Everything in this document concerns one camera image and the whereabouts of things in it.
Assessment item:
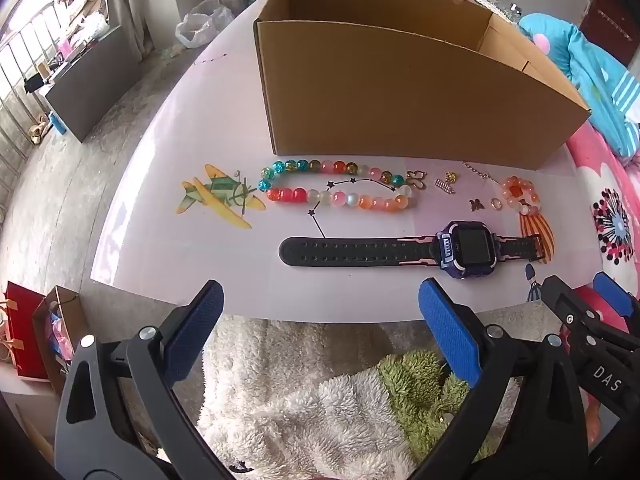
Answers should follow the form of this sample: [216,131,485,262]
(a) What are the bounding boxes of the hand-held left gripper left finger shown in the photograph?
[54,280,236,480]

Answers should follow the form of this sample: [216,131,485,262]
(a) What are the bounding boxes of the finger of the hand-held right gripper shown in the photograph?
[542,275,608,341]
[594,271,640,331]

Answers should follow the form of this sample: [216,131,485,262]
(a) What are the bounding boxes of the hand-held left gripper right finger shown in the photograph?
[410,277,591,480]

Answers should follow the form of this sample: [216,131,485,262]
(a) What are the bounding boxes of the purple black smart watch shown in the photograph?
[278,220,550,281]

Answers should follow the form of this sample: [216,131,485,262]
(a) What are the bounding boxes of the orange bead bracelet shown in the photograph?
[500,175,541,216]

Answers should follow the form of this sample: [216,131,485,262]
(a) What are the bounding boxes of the colourful large bead necklace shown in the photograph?
[257,159,416,211]

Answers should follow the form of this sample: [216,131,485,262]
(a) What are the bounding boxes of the brown cardboard box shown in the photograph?
[252,0,592,171]

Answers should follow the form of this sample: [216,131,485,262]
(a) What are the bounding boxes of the green fluffy cloth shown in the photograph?
[377,350,496,463]

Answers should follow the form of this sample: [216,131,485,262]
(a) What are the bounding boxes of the pink floral blanket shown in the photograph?
[440,0,640,321]

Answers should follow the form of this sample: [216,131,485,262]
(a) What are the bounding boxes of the white fluffy cloth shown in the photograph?
[197,312,526,480]

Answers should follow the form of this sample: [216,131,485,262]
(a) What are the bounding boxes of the brown paper bag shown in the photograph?
[32,285,91,396]

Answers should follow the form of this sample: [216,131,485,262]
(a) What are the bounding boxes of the red paper bag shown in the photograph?
[0,281,51,381]

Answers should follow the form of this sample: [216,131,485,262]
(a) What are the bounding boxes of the blue blanket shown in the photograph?
[517,12,640,158]

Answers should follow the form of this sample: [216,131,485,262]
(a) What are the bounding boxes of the grey cabinet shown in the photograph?
[37,25,143,143]

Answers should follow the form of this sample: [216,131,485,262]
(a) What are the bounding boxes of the dark red door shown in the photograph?
[580,0,636,66]

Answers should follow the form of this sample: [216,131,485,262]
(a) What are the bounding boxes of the white plastic bag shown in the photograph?
[175,0,236,50]

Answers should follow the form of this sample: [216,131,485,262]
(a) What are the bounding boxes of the grey curtain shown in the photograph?
[107,0,156,56]

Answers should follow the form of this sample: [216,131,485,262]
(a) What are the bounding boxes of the thin gold chain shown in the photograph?
[461,161,501,183]

